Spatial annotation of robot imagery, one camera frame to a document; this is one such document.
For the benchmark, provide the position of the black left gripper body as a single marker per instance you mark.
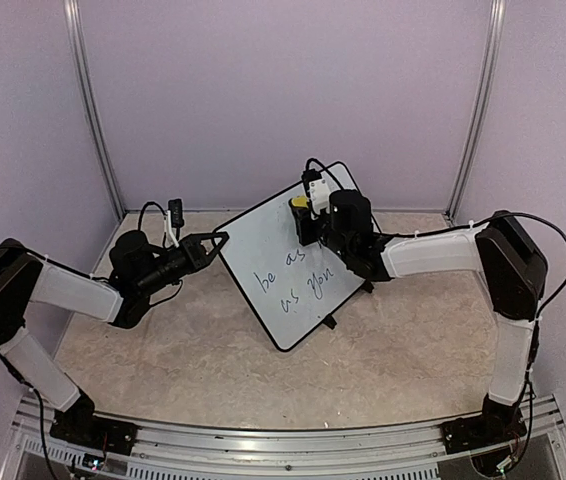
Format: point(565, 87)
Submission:
point(158, 278)

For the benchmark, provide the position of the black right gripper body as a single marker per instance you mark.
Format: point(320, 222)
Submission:
point(306, 235)

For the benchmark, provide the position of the yellow whiteboard eraser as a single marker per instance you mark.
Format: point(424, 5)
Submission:
point(299, 202)

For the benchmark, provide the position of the black framed whiteboard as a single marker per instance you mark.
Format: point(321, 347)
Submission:
point(291, 288)

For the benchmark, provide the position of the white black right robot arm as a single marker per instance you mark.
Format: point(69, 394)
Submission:
point(499, 249)

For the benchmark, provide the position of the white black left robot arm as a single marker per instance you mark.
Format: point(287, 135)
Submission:
point(139, 271)

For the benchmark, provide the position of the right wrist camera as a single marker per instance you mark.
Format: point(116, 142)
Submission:
point(317, 191)

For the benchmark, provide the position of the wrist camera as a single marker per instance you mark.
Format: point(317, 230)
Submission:
point(317, 191)
point(173, 221)

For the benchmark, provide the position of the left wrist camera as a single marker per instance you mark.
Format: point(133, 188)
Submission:
point(173, 221)

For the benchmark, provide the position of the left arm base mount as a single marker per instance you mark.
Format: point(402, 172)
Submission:
point(95, 432)

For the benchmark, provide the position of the front aluminium rail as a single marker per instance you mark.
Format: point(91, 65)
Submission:
point(164, 450)

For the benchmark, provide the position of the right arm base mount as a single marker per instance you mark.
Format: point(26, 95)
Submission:
point(476, 432)

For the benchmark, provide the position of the left aluminium frame post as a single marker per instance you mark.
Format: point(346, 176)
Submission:
point(86, 90)

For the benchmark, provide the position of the aluminium frame post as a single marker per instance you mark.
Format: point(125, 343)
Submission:
point(480, 106)
point(86, 90)

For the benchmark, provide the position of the right aluminium frame post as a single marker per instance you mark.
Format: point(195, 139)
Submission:
point(480, 106)

